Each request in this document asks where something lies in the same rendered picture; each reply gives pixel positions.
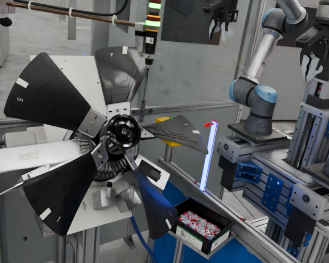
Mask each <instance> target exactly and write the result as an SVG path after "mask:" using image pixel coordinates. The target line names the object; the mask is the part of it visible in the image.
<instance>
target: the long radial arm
mask: <svg viewBox="0 0 329 263"><path fill-rule="evenodd" d="M79 140H80V139H72V140H64V141H56V142H48V143H43V144H35V145H27V146H19V147H11V148H3V149H0V179H3V178H9V177H14V176H21V175H24V174H26V173H29V172H31V171H33V170H35V169H37V168H39V167H42V166H44V165H46V164H49V165H50V166H53V165H55V164H57V163H61V162H63V161H66V160H68V159H70V158H72V157H74V156H78V155H80V154H82V153H81V149H80V145H79V144H80V142H79Z"/></svg>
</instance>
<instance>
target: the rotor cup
mask: <svg viewBox="0 0 329 263"><path fill-rule="evenodd" d="M107 122H108V123H107ZM106 123H107V124H106ZM105 124H106V125H105ZM104 125H105V126H104ZM122 128H126V129H127V134H123V133H122ZM140 138H141V128H140V125H139V123H138V122H137V121H136V119H134V118H133V117H131V116H130V115H127V114H117V115H115V116H113V117H111V118H110V119H109V120H108V121H105V123H104V124H103V125H102V127H101V129H100V130H99V132H98V133H97V135H96V136H95V138H90V142H91V147H92V149H94V148H95V147H96V145H97V144H98V143H99V142H100V141H101V140H103V142H104V144H105V148H106V150H107V154H108V159H107V161H108V162H115V161H119V160H121V159H123V158H124V157H123V154H125V153H127V152H129V150H130V149H132V148H134V147H135V146H136V145H137V144H138V143H139V141H140ZM110 144H113V145H112V146H111V147H109V145H110Z"/></svg>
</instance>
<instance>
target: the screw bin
mask: <svg viewBox="0 0 329 263"><path fill-rule="evenodd" d="M174 207H175V208H176V209H177V212H178V215H177V217H178V216H180V215H181V214H183V213H184V212H187V211H188V210H191V211H193V212H194V213H195V214H197V215H199V216H200V217H202V218H204V219H206V220H207V221H209V222H210V223H212V224H214V225H216V226H218V227H219V228H221V229H222V231H221V232H219V233H218V234H217V235H215V236H214V237H213V238H211V239H210V240H209V239H208V238H206V237H205V236H203V235H201V234H200V233H198V232H197V231H195V230H194V229H192V228H191V227H189V226H187V225H186V224H184V223H183V222H181V221H180V220H178V219H176V221H175V223H174V225H173V227H172V228H171V229H170V231H171V232H173V233H174V234H176V235H177V236H179V237H180V238H182V239H184V240H185V241H187V242H188V243H190V244H191V245H193V246H194V247H196V248H197V249H199V250H200V251H202V252H203V253H204V254H206V255H208V254H209V253H211V252H212V251H213V250H214V249H215V248H217V247H218V246H219V245H220V244H222V243H223V242H224V241H225V240H226V239H228V238H229V237H230V234H231V230H232V226H233V225H234V224H235V222H233V221H231V220H230V219H228V218H226V217H224V216H223V215H221V214H219V213H217V212H216V211H214V210H212V209H211V208H209V207H207V206H205V205H204V204H202V203H200V202H198V201H196V200H195V199H193V198H191V197H189V198H188V199H186V200H184V201H182V202H181V203H179V204H177V205H175V206H174Z"/></svg>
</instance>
